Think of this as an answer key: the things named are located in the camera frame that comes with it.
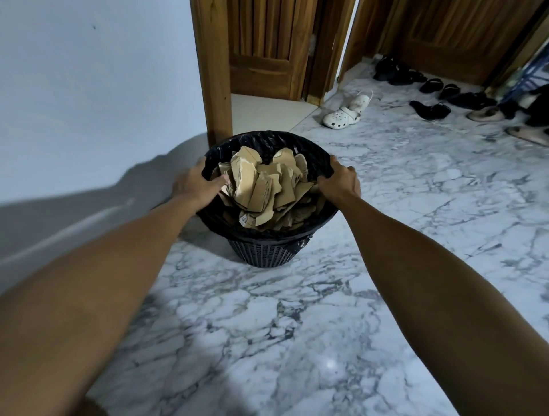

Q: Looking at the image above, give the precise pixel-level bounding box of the person's right hand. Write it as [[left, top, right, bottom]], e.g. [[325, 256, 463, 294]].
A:
[[316, 155, 363, 206]]

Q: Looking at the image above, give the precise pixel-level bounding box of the white clog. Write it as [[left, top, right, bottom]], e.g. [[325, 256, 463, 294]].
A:
[[322, 90, 374, 130]]

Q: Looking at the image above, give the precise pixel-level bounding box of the person's left forearm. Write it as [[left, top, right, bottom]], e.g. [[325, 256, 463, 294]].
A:
[[0, 195, 202, 416]]

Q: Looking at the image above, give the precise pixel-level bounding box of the black bin with liner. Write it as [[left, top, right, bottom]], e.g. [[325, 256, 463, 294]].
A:
[[196, 130, 340, 270]]

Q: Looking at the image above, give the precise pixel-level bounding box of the person's right forearm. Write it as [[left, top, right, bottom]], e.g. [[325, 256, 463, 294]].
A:
[[339, 197, 549, 416]]

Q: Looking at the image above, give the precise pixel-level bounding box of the tan slipper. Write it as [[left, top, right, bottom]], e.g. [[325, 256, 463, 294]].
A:
[[506, 125, 549, 148]]

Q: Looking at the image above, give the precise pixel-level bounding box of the blue shoe rack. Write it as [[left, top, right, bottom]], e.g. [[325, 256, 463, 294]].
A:
[[499, 53, 549, 103]]

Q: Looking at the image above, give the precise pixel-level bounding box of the person's left hand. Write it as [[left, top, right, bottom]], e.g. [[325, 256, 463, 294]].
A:
[[171, 156, 230, 211]]

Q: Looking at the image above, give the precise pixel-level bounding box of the row of dark shoes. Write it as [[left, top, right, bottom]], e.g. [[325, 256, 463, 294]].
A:
[[372, 54, 499, 122]]

